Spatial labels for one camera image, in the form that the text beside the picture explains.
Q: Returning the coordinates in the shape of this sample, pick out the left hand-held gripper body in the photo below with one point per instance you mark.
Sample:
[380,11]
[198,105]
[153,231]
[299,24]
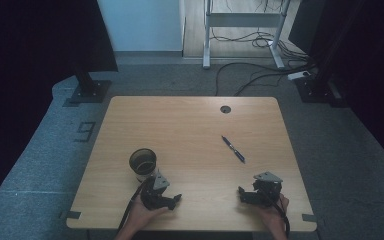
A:
[153,196]

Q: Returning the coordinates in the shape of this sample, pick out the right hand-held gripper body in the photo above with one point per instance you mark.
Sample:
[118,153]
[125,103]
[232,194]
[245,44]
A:
[267,190]

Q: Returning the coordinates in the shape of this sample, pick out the dark mesh pen holder cup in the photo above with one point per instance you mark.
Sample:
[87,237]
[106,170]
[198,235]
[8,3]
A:
[136,162]

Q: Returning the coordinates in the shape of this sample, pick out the blue pen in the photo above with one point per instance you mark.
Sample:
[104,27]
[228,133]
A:
[233,149]

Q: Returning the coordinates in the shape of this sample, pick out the person's left hand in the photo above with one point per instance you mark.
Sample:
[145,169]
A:
[143,215]

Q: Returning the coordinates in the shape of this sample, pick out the person's right hand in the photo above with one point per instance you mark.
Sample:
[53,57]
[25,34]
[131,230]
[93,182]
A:
[273,215]

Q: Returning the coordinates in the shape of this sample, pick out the black tape piece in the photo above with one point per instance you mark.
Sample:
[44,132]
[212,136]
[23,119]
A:
[70,214]
[309,218]

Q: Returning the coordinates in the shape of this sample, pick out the black stand with square base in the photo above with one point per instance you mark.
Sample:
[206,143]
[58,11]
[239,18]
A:
[315,89]
[90,89]

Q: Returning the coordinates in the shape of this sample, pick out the white power strip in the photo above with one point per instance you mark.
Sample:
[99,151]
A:
[298,75]

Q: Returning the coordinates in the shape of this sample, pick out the dark curtain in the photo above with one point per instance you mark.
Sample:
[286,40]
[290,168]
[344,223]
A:
[30,50]
[363,50]

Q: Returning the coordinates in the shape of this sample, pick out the white metal desk frame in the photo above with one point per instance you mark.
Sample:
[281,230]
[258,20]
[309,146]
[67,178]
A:
[243,20]

